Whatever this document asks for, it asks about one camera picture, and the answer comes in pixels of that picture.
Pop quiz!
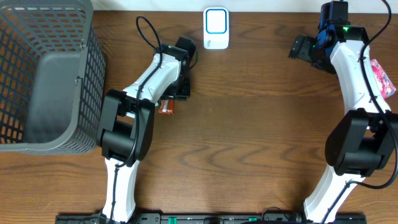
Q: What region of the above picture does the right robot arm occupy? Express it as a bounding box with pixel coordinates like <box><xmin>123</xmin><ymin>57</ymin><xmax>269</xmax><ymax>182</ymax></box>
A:
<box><xmin>289</xmin><ymin>1</ymin><xmax>397</xmax><ymax>223</ymax></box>

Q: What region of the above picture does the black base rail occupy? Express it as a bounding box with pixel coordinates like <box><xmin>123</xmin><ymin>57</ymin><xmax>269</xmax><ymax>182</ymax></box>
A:
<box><xmin>55</xmin><ymin>212</ymin><xmax>368</xmax><ymax>224</ymax></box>

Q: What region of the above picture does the red purple snack bag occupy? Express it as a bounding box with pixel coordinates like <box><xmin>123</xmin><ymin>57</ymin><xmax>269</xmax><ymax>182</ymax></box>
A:
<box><xmin>371</xmin><ymin>59</ymin><xmax>396</xmax><ymax>99</ymax></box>

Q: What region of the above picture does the brown orange candy bar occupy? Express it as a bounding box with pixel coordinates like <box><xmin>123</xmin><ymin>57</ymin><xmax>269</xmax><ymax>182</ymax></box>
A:
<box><xmin>158</xmin><ymin>100</ymin><xmax>174</xmax><ymax>115</ymax></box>

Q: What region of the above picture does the white barcode scanner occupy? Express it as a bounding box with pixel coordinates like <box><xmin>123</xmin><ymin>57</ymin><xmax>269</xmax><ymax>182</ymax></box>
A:
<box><xmin>203</xmin><ymin>7</ymin><xmax>229</xmax><ymax>50</ymax></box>

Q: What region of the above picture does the black cable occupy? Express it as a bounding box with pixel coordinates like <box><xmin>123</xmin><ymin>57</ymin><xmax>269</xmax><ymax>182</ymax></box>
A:
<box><xmin>322</xmin><ymin>0</ymin><xmax>398</xmax><ymax>224</ymax></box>
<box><xmin>108</xmin><ymin>15</ymin><xmax>164</xmax><ymax>223</ymax></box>

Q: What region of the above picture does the left black cable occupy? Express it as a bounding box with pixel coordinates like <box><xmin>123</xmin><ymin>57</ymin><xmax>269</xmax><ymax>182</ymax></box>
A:
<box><xmin>108</xmin><ymin>15</ymin><xmax>164</xmax><ymax>223</ymax></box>

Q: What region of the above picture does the right black cable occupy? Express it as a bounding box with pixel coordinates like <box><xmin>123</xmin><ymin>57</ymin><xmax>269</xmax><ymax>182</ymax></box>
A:
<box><xmin>322</xmin><ymin>0</ymin><xmax>398</xmax><ymax>224</ymax></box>

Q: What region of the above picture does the grey plastic mesh basket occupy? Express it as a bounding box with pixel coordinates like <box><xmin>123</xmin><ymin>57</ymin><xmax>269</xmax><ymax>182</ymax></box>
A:
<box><xmin>1</xmin><ymin>0</ymin><xmax>106</xmax><ymax>155</ymax></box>

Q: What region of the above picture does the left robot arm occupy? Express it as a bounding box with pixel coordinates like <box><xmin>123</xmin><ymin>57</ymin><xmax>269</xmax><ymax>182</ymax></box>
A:
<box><xmin>96</xmin><ymin>37</ymin><xmax>197</xmax><ymax>223</ymax></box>

